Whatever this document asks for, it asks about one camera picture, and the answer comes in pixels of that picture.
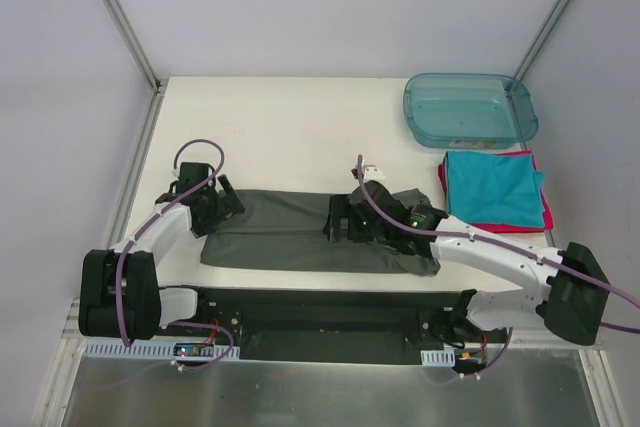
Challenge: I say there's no dark grey t shirt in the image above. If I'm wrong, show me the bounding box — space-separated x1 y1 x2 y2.
200 189 440 277

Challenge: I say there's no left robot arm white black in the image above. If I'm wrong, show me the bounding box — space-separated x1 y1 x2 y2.
78 162 245 345

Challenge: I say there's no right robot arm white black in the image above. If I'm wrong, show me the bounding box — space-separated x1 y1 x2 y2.
323 181 609 346

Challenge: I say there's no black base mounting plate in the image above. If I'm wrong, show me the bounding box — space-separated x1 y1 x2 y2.
165 288 506 365

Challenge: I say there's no folded cyan t shirt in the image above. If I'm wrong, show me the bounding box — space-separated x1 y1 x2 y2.
443 149 547 227

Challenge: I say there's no teal transparent plastic bin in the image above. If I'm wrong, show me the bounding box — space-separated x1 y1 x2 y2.
403 73 539 150

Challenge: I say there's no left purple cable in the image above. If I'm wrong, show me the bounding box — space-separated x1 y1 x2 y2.
94 139 236 391

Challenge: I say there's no purple cable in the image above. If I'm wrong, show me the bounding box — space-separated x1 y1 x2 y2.
352 154 640 386
94 139 236 391

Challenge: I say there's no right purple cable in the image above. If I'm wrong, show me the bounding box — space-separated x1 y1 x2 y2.
352 154 640 386

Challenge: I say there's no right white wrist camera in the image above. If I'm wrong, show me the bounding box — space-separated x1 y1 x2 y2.
354 163 386 183

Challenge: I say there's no right white cable duct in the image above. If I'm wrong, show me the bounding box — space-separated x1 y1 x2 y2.
420 348 456 368

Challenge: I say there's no white cable duct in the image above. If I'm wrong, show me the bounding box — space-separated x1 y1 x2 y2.
84 339 240 363
420 348 456 368

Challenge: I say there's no left white cable duct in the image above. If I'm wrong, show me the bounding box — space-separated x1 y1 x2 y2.
84 339 240 363

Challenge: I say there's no left aluminium frame post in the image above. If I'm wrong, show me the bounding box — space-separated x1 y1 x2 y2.
101 0 162 93

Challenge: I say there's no aluminium frame post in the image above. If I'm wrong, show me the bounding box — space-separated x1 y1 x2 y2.
513 0 574 81
101 0 162 93

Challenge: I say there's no right aluminium frame post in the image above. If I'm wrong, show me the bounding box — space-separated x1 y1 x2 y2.
513 0 574 81

